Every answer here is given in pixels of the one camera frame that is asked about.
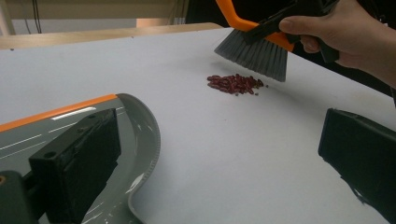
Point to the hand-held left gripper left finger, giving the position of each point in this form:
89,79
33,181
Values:
77,161

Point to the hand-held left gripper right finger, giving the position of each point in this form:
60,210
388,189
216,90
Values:
364,155

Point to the orange brush with grey bristles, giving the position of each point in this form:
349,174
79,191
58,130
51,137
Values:
255,56

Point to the grey dustpan with orange lip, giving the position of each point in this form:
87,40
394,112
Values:
137,130

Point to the pile of red beans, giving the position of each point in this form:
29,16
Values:
233,84

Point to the light wooden furniture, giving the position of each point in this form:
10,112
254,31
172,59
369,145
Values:
93,9

